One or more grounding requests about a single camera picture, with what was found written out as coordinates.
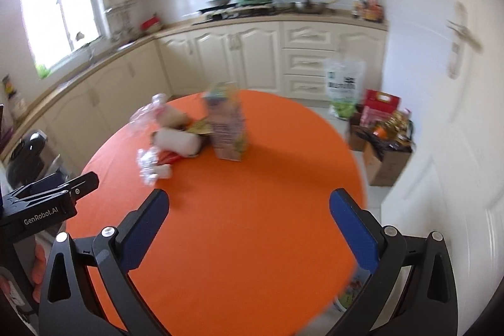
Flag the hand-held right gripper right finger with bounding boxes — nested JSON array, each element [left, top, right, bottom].
[[329, 187, 459, 336]]

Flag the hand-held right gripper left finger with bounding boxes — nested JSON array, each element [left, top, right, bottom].
[[38, 188, 171, 336]]

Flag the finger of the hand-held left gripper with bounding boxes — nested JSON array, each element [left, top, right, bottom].
[[65, 171, 100, 205]]

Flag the drink carton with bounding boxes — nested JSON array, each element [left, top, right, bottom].
[[202, 82, 249, 162]]

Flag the person's left hand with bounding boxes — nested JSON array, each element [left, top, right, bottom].
[[31, 245, 50, 301]]

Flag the black rice cooker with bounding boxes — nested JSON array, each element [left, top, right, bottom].
[[7, 130, 49, 181]]

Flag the large cardboard box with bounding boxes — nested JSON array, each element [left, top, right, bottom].
[[362, 140, 414, 187]]

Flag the small cardboard box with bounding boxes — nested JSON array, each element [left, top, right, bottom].
[[347, 111, 369, 152]]

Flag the clear crumpled plastic bag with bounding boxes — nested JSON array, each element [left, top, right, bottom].
[[129, 94, 170, 133]]

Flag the orange round tablecloth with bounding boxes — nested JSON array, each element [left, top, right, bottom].
[[65, 90, 369, 336]]

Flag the white jar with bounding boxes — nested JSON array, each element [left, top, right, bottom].
[[10, 94, 28, 120]]

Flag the white door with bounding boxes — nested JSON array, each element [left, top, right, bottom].
[[380, 0, 504, 336]]

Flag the red gift box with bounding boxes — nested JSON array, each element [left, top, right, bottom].
[[360, 88, 402, 128]]

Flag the steel faucet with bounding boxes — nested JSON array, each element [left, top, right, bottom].
[[72, 31, 97, 60]]

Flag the white rice bag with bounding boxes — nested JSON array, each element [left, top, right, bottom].
[[324, 60, 366, 120]]

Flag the hanging utensil rack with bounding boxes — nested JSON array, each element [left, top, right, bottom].
[[103, 1, 135, 44]]

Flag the red bowl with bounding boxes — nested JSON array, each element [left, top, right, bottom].
[[140, 17, 164, 33]]

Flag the kitchen window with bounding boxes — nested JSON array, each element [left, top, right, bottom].
[[21, 0, 110, 79]]

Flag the cream lower cabinets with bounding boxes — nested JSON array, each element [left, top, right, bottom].
[[0, 19, 389, 172]]

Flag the group of condiment bottles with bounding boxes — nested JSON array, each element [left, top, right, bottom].
[[351, 0, 385, 22]]

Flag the steel frying pan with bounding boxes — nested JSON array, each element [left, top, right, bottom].
[[293, 0, 340, 14]]

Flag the black gas stove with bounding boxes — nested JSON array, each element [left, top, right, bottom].
[[192, 3, 294, 24]]

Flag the metal door handle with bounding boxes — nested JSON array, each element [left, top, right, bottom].
[[445, 1, 483, 79]]

